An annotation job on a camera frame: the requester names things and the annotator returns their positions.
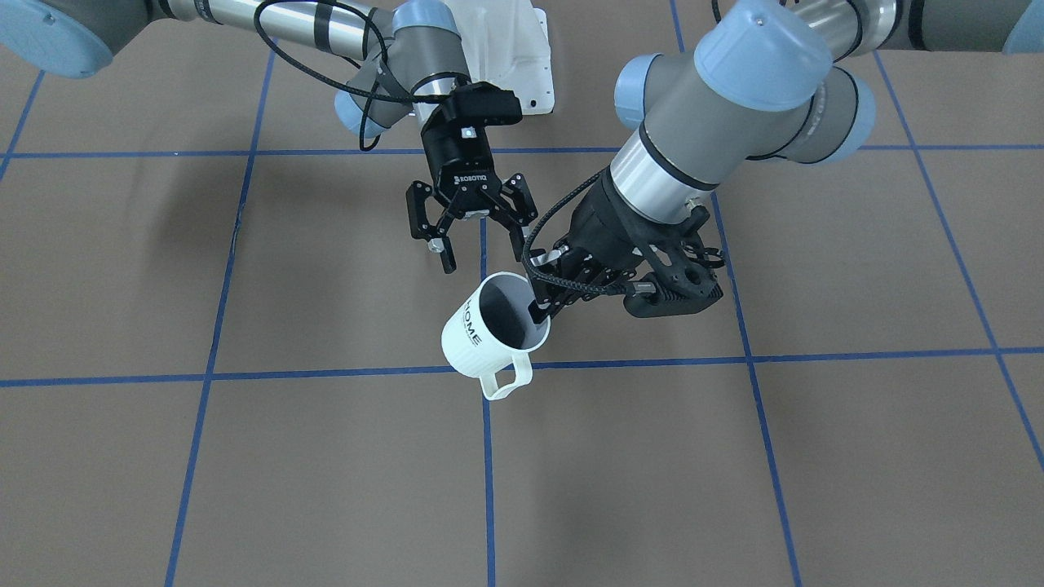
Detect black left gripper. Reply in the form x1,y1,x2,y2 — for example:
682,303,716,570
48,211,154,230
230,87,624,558
526,173,678,325

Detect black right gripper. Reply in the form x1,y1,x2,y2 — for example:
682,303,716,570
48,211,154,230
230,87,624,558
405,122,538,275

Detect white ribbed mug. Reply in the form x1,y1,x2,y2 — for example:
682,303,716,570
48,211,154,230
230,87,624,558
440,271,551,401

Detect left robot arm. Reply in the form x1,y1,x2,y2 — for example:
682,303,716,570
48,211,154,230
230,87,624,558
523,1,1042,323

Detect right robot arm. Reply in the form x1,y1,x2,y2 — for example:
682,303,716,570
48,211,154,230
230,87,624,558
2,1,537,272

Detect brown gridded table mat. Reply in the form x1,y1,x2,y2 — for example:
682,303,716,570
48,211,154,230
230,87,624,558
0,0,1044,587

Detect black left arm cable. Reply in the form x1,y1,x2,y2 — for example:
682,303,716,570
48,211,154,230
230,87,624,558
522,167,653,296

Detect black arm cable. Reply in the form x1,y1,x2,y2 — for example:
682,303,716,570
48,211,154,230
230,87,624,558
253,0,445,152
522,167,653,296

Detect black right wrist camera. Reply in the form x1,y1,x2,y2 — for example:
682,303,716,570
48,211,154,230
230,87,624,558
440,83,524,130

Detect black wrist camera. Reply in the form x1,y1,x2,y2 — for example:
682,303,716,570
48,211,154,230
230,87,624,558
623,205,726,316
440,83,524,130

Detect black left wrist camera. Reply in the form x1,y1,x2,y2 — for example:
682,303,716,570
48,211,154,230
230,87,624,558
623,205,726,316

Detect white camera stand post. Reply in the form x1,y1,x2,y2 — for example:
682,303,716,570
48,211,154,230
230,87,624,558
446,1,555,116

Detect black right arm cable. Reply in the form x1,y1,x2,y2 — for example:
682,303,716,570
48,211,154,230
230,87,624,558
253,0,445,152

